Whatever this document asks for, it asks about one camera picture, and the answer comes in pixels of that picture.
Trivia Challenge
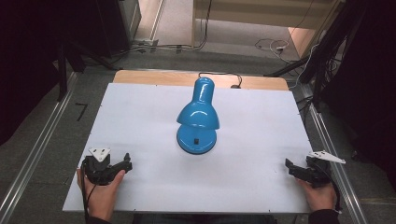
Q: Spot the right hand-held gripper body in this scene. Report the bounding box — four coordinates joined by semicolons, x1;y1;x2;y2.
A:
298;150;347;189

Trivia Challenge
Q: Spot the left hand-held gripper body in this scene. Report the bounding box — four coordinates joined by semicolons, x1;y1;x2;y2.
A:
81;147;126;187

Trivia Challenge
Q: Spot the blue desk lamp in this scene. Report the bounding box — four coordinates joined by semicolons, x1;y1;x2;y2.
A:
176;77;220;156

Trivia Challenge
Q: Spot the person's right hand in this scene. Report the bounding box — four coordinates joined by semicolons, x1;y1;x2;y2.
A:
296;178;338;213

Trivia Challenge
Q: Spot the person's left hand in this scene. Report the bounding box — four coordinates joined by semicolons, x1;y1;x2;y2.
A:
76;168;126;223

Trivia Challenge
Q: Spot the dark curtain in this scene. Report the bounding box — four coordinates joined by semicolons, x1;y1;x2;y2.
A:
0;0;104;147
320;0;396;188

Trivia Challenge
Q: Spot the black metal stand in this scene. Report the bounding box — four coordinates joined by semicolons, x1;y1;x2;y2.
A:
263;0;368;108
55;38;120;103

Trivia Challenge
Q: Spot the grey power strip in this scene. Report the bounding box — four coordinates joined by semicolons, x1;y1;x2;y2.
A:
133;37;160;49

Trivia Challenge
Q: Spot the dark cabinet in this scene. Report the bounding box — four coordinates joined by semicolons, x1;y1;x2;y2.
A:
94;0;143;59

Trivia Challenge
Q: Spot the light wooden furniture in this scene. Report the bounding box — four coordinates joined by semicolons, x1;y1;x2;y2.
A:
191;0;347;59

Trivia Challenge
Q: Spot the aluminium floor rail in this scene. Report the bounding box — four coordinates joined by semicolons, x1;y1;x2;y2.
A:
299;83;370;224
0;72;79;224

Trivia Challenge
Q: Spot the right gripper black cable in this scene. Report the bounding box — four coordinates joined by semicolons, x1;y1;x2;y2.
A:
312;160;343;215

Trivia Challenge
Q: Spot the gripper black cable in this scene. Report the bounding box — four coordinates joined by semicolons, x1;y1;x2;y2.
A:
80;160;98;224
312;160;343;215

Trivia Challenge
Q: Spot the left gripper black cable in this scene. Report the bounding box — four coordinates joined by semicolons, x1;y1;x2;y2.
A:
80;160;98;224

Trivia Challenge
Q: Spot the black lamp cable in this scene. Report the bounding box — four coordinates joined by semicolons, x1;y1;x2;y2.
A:
198;72;244;90

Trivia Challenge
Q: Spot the white floor cable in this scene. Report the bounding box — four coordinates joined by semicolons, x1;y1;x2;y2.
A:
254;37;291;60

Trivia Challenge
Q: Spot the black hanging cable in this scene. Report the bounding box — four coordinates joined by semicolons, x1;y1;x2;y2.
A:
195;0;214;51

